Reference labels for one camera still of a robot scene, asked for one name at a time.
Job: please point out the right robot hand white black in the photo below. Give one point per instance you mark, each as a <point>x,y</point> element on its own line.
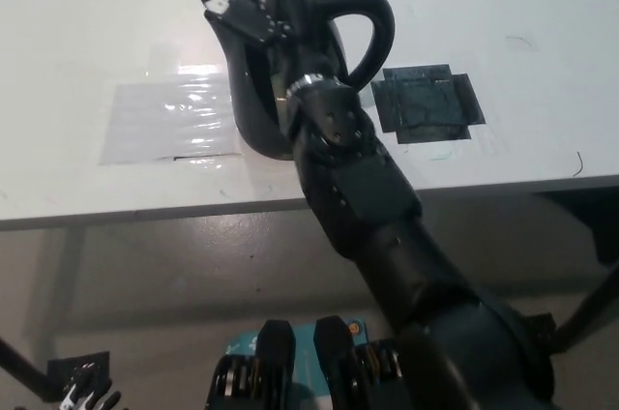
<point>280,13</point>

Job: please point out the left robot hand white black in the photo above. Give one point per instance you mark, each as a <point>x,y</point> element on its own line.
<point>87,393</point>

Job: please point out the black electric kettle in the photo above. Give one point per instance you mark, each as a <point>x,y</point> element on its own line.
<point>382,8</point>

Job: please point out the robot body black teal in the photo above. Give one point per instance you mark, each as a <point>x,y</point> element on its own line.
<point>285,371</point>

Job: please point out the black floor tape square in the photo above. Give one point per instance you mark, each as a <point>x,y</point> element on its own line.
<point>544,325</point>
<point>60,369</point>

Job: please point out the black metal stand leg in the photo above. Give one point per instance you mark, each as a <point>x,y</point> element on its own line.
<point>590,306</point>
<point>19,364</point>

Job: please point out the white table leg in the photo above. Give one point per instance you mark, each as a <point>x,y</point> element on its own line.
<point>72,274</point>

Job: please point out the clear plastic sheet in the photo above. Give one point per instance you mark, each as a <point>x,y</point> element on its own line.
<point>159,129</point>

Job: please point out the black tape patch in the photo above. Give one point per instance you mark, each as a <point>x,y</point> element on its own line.
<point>428,103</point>

